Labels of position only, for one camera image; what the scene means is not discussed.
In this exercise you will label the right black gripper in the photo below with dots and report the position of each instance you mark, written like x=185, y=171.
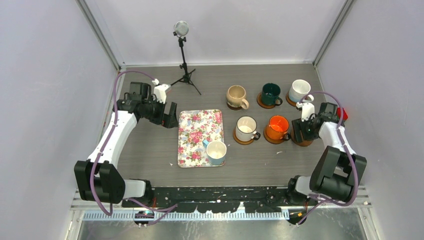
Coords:
x=299, y=125

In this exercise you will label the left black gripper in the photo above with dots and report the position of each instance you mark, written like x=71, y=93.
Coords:
x=169, y=120

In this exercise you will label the floral serving tray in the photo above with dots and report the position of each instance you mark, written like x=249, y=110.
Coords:
x=195, y=126

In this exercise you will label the orange mug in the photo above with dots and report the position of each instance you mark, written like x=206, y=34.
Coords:
x=277, y=129

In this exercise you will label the white mug blue base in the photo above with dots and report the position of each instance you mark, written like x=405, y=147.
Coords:
x=300, y=88

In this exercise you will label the dark green mug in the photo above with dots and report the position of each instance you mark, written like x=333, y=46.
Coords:
x=273, y=89

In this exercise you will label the white light blue mug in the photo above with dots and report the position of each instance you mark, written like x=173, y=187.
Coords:
x=216, y=152

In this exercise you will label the white mug brown rim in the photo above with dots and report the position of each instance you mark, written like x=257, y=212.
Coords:
x=246, y=129

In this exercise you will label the beige mug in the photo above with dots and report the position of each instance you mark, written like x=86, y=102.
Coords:
x=236, y=96

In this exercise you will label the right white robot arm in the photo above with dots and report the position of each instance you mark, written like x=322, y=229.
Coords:
x=339, y=169

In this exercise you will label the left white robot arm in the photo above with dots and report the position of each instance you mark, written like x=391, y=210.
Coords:
x=97, y=177

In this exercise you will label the dark brown wooden coaster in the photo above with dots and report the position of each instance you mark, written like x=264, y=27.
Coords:
x=234, y=108

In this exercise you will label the colourful toy block stack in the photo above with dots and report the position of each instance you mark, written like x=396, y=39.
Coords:
x=342, y=114

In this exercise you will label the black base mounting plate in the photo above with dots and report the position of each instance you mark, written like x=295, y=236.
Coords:
x=254, y=199

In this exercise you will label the microphone on black tripod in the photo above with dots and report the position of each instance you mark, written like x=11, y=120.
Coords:
x=180, y=30

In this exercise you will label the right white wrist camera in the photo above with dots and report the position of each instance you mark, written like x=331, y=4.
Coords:
x=307, y=110

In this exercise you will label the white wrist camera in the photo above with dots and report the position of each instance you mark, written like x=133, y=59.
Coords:
x=160, y=90
x=307, y=110

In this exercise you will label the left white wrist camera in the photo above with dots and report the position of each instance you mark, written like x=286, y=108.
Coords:
x=160, y=90

